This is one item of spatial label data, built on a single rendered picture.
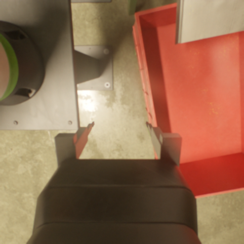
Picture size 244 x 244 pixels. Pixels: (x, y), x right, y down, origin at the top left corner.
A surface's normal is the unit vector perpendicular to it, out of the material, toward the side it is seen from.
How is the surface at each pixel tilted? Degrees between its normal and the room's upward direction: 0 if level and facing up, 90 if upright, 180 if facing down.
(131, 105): 0
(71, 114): 0
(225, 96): 0
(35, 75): 66
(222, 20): 30
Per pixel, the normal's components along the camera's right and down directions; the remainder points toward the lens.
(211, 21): 0.09, 0.72
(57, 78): 0.00, 0.29
